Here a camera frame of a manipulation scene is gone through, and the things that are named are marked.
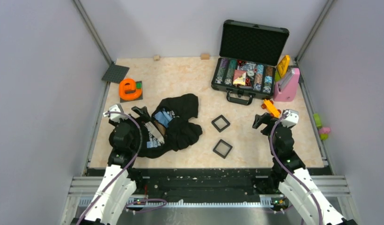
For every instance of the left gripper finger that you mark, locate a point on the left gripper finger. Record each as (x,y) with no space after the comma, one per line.
(145,111)
(137,110)

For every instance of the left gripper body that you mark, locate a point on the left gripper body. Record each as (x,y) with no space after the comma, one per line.
(132,123)

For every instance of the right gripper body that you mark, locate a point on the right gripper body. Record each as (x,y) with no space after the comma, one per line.
(270,123)

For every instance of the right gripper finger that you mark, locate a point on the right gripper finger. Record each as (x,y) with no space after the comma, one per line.
(258,120)
(268,116)

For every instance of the black printed t-shirt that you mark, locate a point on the black printed t-shirt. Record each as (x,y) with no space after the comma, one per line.
(172,114)

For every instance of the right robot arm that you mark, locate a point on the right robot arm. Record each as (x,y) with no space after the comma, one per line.
(290,176)

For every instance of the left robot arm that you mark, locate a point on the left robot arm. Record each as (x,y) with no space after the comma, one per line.
(128,139)

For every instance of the yellow toy car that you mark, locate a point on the yellow toy car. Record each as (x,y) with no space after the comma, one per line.
(272,110)

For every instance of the orange tape dispenser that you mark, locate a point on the orange tape dispenser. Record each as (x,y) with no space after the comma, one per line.
(129,89)

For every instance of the pink box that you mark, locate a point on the pink box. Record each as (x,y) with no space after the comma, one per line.
(285,89)

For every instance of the dark grey lego baseplate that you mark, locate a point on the dark grey lego baseplate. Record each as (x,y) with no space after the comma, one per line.
(115,74)

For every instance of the yellow toy piece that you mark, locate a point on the yellow toy piece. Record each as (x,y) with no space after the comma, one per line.
(282,68)

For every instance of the green and pink toy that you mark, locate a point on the green and pink toy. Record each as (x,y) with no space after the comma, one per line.
(322,131)

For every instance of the black poker chip case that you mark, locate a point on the black poker chip case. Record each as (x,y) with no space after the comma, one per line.
(249,53)

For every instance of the small wooden block right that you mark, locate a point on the small wooden block right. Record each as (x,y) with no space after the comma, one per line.
(205,56)

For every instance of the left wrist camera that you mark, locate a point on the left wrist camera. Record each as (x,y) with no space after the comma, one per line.
(114,113)

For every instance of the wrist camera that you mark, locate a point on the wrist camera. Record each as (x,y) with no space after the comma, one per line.
(114,113)
(290,118)

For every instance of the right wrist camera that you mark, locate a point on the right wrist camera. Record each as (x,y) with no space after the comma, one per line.
(290,118)

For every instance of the upper black square frame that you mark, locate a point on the upper black square frame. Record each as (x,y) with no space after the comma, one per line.
(220,123)

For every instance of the black square frame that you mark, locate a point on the black square frame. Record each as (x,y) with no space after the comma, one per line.
(222,148)
(220,123)

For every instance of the lower black square frame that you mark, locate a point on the lower black square frame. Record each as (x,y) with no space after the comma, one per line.
(222,148)

